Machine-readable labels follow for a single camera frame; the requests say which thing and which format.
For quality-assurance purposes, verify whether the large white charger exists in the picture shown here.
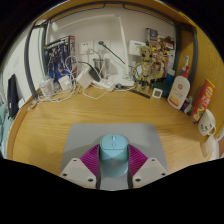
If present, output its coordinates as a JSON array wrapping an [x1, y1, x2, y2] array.
[[77, 68, 94, 89]]

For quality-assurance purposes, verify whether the white red-capped lotion bottle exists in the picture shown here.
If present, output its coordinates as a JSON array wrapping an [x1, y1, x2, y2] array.
[[166, 65, 192, 110]]

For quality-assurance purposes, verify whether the red chip can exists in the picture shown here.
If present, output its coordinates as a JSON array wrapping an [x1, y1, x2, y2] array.
[[190, 78, 216, 124]]

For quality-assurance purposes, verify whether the black plug with cable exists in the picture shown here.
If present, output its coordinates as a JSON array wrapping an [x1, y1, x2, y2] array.
[[98, 40, 127, 65]]

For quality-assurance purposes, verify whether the small white charger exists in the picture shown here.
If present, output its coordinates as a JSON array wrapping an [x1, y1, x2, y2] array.
[[58, 74, 73, 91]]

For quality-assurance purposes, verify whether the white printed mug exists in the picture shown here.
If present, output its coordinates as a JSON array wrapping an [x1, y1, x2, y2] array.
[[197, 108, 218, 137]]

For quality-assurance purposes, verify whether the blue robot model kit box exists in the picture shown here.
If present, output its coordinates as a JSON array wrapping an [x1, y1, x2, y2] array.
[[43, 34, 78, 83]]

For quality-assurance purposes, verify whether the dark green round base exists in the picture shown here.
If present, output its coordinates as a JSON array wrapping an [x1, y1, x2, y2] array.
[[153, 79, 169, 98]]

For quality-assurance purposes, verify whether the white power strip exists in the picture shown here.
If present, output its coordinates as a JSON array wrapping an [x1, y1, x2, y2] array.
[[94, 78, 116, 91]]

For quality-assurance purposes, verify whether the white plastic wrapper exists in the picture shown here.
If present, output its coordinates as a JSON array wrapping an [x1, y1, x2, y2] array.
[[199, 134, 218, 158]]

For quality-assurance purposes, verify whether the clear plastic cup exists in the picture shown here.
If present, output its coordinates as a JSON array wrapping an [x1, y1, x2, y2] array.
[[39, 76, 56, 98]]

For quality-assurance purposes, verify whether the black backpack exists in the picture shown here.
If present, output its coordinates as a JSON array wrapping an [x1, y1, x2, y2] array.
[[7, 73, 20, 119]]

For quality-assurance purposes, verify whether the blue bottle with white nozzle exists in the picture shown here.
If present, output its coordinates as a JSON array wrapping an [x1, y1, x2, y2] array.
[[165, 54, 191, 86]]

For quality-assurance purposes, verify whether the white wall box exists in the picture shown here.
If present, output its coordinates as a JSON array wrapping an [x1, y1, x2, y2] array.
[[128, 39, 147, 56]]

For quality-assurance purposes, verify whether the light blue computer mouse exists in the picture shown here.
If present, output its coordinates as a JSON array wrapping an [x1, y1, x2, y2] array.
[[98, 133, 130, 178]]

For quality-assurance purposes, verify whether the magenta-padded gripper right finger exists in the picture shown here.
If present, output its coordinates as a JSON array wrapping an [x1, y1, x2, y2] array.
[[126, 143, 169, 190]]

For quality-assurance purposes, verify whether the small white square clock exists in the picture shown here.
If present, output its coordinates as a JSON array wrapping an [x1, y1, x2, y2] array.
[[151, 87, 163, 99]]

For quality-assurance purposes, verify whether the teal blanket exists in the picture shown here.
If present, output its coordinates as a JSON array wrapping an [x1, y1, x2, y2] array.
[[0, 99, 11, 154]]

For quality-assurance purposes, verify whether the metal cup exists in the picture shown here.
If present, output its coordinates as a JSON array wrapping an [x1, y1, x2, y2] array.
[[93, 58, 110, 79]]

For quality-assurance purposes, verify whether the grey mouse pad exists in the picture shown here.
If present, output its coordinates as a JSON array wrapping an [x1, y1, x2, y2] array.
[[59, 123, 169, 192]]

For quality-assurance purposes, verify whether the white cable tangle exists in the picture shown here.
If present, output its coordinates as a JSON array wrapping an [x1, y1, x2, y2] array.
[[31, 54, 82, 104]]

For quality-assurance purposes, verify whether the black flat strip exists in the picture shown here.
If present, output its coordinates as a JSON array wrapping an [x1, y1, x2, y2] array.
[[129, 88, 151, 100]]

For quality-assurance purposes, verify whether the brown tree-man figure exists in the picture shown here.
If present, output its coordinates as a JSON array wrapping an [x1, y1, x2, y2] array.
[[133, 44, 158, 94]]

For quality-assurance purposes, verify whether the colourful figure print box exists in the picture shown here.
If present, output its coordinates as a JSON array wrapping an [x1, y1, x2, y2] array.
[[145, 27, 176, 79]]

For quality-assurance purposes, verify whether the white desk lamp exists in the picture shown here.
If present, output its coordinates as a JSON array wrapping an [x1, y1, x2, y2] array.
[[49, 13, 135, 88]]

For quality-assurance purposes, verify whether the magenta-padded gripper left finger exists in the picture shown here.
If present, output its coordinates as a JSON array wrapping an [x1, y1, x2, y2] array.
[[59, 143, 103, 190]]

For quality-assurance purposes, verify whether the small blue box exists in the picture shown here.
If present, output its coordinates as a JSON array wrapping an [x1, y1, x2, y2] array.
[[180, 96, 194, 114]]

